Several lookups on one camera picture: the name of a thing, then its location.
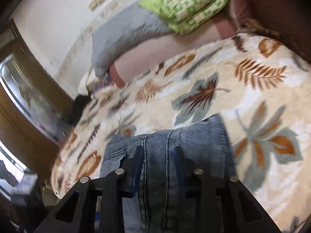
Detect blue denim jeans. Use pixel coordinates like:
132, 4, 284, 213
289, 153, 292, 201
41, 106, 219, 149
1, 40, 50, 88
100, 114, 236, 232

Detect wooden glass panel door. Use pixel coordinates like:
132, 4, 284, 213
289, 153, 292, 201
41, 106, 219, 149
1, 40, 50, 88
1, 19, 73, 198

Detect black cloth at sofa edge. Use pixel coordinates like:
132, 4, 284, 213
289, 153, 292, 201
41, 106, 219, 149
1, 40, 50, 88
68, 95, 91, 127

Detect leaf pattern beige blanket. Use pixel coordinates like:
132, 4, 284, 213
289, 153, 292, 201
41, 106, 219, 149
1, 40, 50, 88
51, 33, 310, 232

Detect cream cushion behind pillow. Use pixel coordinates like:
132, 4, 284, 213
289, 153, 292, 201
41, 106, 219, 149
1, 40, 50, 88
78, 70, 102, 96

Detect grey quilted pillow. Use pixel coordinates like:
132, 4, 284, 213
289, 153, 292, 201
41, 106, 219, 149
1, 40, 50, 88
91, 1, 172, 77

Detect green patterned folded quilt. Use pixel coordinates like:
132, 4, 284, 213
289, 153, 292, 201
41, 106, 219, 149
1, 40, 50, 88
139, 0, 229, 34

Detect brown sofa with pink cover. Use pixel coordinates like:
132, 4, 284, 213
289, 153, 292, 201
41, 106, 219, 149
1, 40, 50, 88
109, 0, 310, 87

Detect beige wall switch plate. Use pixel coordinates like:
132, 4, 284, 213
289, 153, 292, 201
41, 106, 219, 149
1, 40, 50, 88
88, 0, 106, 11

